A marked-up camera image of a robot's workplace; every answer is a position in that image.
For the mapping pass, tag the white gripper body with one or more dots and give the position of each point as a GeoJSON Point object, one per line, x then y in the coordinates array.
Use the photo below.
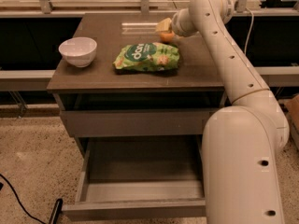
{"type": "Point", "coordinates": [177, 24]}

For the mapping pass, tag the open middle drawer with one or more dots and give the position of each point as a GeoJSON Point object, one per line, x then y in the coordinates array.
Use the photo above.
{"type": "Point", "coordinates": [139, 177]}

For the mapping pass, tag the grey drawer cabinet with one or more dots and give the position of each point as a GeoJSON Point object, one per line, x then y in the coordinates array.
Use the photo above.
{"type": "Point", "coordinates": [100, 87]}

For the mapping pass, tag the cardboard box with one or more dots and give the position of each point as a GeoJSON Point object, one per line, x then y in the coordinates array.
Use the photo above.
{"type": "Point", "coordinates": [293, 111]}

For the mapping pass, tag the black object on floor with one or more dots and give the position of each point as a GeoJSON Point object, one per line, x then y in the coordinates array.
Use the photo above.
{"type": "Point", "coordinates": [57, 208]}

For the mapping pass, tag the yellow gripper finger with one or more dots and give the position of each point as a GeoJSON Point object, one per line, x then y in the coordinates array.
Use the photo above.
{"type": "Point", "coordinates": [164, 26]}

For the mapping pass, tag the metal railing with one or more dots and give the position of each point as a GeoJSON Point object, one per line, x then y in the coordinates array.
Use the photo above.
{"type": "Point", "coordinates": [93, 3]}

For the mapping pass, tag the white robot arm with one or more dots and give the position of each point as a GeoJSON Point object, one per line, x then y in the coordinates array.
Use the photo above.
{"type": "Point", "coordinates": [240, 142]}

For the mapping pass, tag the white ceramic bowl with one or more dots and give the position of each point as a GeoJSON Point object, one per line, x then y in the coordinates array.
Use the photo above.
{"type": "Point", "coordinates": [79, 51]}

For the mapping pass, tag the closed grey top drawer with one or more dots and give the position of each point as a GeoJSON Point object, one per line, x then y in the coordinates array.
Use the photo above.
{"type": "Point", "coordinates": [118, 123]}

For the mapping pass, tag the green snack bag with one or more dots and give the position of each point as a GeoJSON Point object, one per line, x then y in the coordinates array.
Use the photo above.
{"type": "Point", "coordinates": [147, 57]}

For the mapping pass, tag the orange fruit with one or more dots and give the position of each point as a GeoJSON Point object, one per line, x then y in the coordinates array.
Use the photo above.
{"type": "Point", "coordinates": [166, 37]}

